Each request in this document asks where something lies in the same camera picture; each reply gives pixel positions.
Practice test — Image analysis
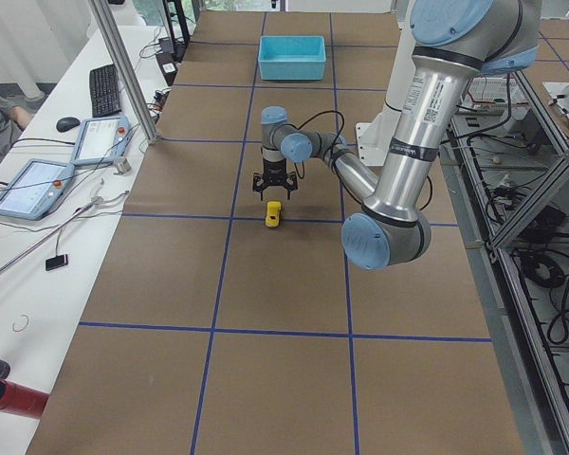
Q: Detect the black keyboard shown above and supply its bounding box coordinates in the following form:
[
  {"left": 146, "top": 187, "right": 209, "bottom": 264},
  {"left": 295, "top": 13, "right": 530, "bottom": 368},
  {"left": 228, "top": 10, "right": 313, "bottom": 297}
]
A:
[{"left": 89, "top": 64, "right": 121, "bottom": 118}]

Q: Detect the light blue plastic bin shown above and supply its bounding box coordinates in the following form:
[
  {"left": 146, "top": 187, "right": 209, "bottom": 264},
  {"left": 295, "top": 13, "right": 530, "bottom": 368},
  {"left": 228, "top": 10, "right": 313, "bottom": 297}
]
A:
[{"left": 258, "top": 35, "right": 326, "bottom": 81}]

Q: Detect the black computer mouse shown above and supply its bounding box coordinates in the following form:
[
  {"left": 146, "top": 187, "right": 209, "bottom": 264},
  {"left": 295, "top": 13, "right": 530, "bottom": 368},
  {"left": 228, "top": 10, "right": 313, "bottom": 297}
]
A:
[{"left": 55, "top": 117, "right": 81, "bottom": 133}]

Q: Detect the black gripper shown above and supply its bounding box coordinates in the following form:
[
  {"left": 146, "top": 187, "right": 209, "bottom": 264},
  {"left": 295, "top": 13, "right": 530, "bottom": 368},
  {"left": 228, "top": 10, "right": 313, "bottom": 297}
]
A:
[{"left": 252, "top": 159, "right": 298, "bottom": 201}]

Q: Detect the teach pendant tablet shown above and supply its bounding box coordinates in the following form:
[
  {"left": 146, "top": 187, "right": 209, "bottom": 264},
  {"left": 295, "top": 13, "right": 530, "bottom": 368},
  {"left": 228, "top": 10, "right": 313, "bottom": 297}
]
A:
[
  {"left": 70, "top": 116, "right": 132, "bottom": 166},
  {"left": 0, "top": 158, "right": 75, "bottom": 221}
]

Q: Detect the red cylinder tube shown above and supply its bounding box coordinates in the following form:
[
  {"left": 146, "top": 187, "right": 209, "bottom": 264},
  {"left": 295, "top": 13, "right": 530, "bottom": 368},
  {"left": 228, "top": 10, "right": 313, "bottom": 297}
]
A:
[{"left": 0, "top": 379, "right": 49, "bottom": 419}]

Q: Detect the near teach pendant tablet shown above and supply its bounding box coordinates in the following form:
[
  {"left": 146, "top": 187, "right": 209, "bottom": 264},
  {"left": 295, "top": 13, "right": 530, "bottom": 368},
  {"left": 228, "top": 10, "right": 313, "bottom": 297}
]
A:
[{"left": 0, "top": 158, "right": 75, "bottom": 221}]

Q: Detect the yellow beetle toy car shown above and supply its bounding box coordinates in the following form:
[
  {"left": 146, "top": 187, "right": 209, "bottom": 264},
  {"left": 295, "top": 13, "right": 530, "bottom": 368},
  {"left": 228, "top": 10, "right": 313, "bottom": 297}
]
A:
[{"left": 265, "top": 201, "right": 282, "bottom": 228}]

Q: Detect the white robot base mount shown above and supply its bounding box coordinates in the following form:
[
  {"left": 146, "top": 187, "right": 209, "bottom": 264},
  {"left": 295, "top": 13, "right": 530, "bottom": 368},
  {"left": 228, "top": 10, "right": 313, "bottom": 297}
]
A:
[{"left": 356, "top": 0, "right": 415, "bottom": 167}]

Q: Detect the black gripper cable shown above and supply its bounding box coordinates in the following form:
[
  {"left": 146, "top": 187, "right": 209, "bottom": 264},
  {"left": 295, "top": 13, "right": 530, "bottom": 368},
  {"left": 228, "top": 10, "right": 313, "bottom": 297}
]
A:
[{"left": 294, "top": 110, "right": 345, "bottom": 179}]

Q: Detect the small black device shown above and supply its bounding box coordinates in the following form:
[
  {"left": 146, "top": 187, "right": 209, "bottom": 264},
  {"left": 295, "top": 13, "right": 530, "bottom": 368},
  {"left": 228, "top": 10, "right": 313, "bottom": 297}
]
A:
[{"left": 45, "top": 254, "right": 68, "bottom": 271}]

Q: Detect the black power adapter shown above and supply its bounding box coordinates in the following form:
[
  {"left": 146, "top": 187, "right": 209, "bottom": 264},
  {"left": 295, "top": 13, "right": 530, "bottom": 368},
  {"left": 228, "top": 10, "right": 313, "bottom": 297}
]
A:
[{"left": 522, "top": 205, "right": 566, "bottom": 244}]

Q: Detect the aluminium frame rack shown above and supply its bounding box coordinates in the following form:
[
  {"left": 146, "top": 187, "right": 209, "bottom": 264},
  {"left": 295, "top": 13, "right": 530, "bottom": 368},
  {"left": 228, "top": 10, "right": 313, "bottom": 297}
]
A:
[{"left": 441, "top": 60, "right": 569, "bottom": 454}]

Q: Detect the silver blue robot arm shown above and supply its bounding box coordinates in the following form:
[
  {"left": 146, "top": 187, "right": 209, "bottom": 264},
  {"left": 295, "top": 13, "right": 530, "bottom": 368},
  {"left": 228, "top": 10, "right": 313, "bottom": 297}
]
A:
[{"left": 261, "top": 1, "right": 541, "bottom": 270}]

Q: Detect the long metal rod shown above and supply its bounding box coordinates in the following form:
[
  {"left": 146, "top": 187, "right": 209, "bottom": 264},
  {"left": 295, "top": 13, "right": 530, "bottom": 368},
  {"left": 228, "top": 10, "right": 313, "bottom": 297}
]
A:
[{"left": 0, "top": 196, "right": 103, "bottom": 275}]

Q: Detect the far teach pendant tablet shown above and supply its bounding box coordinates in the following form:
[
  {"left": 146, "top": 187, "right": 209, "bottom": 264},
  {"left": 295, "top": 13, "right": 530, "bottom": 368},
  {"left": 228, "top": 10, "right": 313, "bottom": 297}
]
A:
[{"left": 70, "top": 116, "right": 132, "bottom": 166}]

